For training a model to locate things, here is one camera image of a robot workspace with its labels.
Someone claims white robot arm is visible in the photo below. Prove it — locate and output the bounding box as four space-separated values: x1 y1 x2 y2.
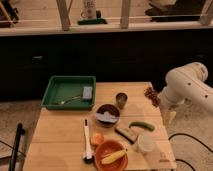
158 62 213 127

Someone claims brown grape bunch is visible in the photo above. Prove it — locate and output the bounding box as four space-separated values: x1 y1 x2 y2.
144 87 160 107

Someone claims green plastic tray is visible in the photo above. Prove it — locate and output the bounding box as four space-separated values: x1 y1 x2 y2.
41 76 96 110

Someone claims black cable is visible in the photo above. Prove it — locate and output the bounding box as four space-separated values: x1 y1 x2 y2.
168 132 213 171

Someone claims green metal cup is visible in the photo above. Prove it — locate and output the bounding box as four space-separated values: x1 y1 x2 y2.
116 93 128 109

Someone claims dark brown bowl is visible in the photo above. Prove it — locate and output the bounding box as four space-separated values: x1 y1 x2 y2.
95 104 120 127

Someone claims white mug on green base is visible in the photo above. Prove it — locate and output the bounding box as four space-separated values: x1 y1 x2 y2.
78 0 107 25

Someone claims grey cloth in bowl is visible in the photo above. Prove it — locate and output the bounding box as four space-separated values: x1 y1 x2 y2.
95 112 118 123

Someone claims brown rectangular block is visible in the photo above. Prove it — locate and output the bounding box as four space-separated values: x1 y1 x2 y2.
115 126 138 144

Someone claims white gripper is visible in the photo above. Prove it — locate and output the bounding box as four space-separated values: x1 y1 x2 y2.
159 93 177 126

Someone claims white plastic cup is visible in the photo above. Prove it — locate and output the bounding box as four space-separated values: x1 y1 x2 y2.
136 133 155 154

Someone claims orange fruit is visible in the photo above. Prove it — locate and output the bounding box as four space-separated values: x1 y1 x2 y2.
90 133 104 146

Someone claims green chili pepper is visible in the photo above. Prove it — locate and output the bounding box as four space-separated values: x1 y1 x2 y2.
129 121 155 131

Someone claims black pole stand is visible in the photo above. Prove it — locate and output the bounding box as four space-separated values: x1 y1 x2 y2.
8 123 25 171

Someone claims grey sponge block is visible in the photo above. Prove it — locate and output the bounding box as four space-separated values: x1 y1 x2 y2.
82 86 92 100

